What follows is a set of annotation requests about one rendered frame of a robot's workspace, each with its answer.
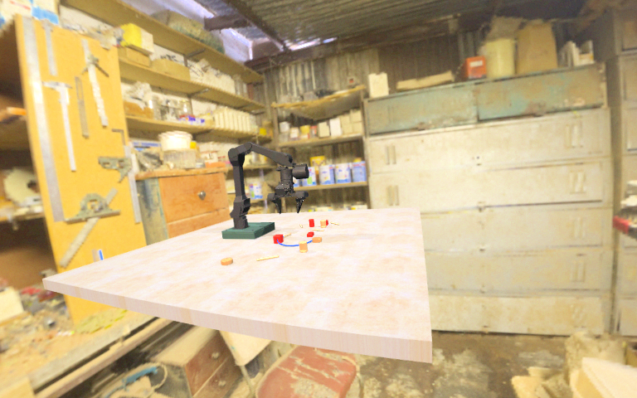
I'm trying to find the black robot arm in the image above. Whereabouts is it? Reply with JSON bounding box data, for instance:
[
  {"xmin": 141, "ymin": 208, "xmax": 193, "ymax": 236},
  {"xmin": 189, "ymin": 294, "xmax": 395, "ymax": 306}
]
[{"xmin": 228, "ymin": 142, "xmax": 309, "ymax": 230}]

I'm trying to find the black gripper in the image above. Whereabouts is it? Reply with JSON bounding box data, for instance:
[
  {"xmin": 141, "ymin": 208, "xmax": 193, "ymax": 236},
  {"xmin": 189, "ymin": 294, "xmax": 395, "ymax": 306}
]
[{"xmin": 267, "ymin": 180, "xmax": 309, "ymax": 214}]

